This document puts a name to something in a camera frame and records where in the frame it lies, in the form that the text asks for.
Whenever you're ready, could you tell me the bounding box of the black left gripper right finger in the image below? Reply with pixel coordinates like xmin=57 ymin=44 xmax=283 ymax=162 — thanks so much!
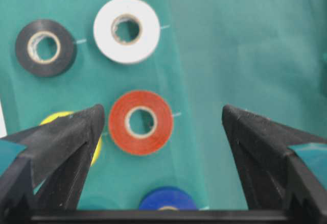
xmin=222 ymin=105 xmax=326 ymax=223

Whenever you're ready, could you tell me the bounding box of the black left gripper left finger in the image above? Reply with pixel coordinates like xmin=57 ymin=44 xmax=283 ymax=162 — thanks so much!
xmin=1 ymin=104 xmax=105 ymax=223

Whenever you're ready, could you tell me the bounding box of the red tape roll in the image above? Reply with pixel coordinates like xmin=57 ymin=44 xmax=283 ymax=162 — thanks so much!
xmin=108 ymin=90 xmax=174 ymax=156

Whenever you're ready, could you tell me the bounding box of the yellow tape roll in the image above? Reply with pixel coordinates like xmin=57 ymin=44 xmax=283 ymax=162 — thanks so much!
xmin=39 ymin=111 xmax=102 ymax=166

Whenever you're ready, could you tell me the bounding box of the white plastic tray case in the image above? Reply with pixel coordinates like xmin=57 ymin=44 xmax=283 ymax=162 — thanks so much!
xmin=0 ymin=103 xmax=7 ymax=138

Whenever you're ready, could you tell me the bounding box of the blue tape roll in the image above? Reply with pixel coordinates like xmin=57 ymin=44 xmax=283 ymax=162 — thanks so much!
xmin=138 ymin=186 xmax=198 ymax=210

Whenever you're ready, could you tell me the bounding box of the black tape roll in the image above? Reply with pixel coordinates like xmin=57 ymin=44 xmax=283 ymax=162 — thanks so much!
xmin=15 ymin=19 xmax=77 ymax=77

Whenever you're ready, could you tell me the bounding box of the white tape roll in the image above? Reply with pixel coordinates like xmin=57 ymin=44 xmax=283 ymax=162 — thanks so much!
xmin=93 ymin=0 xmax=160 ymax=65

